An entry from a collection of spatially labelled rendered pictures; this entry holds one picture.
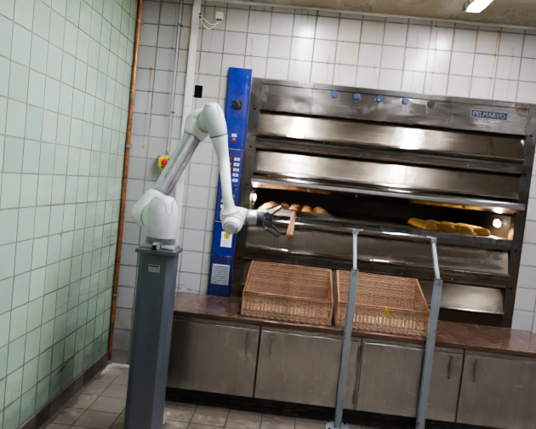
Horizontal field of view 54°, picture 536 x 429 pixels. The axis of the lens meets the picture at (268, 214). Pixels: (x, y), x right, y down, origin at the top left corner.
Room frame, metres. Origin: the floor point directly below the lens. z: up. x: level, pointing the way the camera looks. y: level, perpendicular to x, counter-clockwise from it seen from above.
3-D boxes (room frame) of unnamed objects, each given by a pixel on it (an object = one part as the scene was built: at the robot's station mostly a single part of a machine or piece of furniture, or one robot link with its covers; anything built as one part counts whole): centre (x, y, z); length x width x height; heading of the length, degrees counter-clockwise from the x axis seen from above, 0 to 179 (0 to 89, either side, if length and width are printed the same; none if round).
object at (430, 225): (4.05, -1.37, 1.21); 0.61 x 0.48 x 0.06; 177
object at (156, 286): (2.77, 0.55, 0.50); 0.21 x 0.21 x 1.00; 88
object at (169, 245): (2.75, 0.55, 1.03); 0.22 x 0.18 x 0.06; 178
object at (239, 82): (4.62, 0.24, 1.07); 1.93 x 0.16 x 2.15; 177
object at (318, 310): (3.40, -0.18, 0.72); 0.56 x 0.49 x 0.28; 87
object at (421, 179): (3.64, -0.76, 1.54); 1.79 x 0.11 x 0.19; 87
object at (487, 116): (3.66, -0.77, 1.99); 1.80 x 0.08 x 0.21; 87
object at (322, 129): (3.64, -0.76, 1.80); 1.79 x 0.11 x 0.19; 87
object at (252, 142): (4.58, -0.73, 1.05); 2.10 x 1.91 x 2.10; 87
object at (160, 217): (2.78, 0.55, 1.17); 0.18 x 0.16 x 0.22; 35
